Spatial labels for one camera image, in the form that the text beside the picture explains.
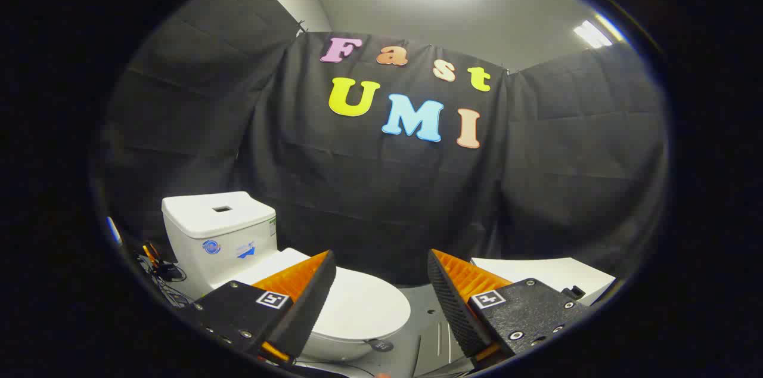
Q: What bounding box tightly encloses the white cabinet with grey doors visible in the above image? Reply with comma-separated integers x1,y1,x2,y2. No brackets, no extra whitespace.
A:
471,257,616,307

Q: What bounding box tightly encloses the black backdrop cloth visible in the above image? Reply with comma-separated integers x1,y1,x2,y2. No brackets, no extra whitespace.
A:
98,0,668,286

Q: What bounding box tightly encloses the white toilet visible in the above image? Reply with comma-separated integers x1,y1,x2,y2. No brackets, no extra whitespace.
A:
161,190,412,362

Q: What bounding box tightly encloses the small ceiling light panel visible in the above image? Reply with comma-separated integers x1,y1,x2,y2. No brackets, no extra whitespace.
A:
573,20,613,49

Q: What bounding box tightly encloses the black cable bundle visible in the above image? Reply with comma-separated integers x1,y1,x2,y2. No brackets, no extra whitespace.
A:
134,241,194,307

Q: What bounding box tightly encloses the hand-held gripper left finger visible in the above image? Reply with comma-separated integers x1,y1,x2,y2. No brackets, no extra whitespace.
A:
192,250,337,365

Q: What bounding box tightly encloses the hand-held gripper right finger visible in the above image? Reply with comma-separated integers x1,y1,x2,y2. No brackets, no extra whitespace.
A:
427,249,591,362

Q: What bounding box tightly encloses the white toilet lid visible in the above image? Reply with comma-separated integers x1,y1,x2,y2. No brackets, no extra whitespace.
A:
238,247,412,344

